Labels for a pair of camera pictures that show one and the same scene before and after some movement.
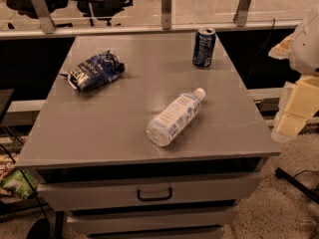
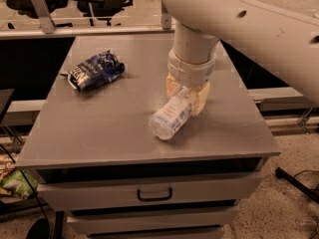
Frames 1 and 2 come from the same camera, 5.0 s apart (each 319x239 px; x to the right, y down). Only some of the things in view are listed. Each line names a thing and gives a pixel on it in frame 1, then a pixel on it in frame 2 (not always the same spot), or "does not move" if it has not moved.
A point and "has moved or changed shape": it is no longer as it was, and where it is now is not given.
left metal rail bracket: (42, 10) does not move
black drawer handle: (155, 199) does not move
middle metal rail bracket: (166, 8) does not move
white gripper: (308, 49) -> (189, 72)
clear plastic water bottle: (167, 126) has moved or changed shape
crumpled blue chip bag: (94, 71) does not move
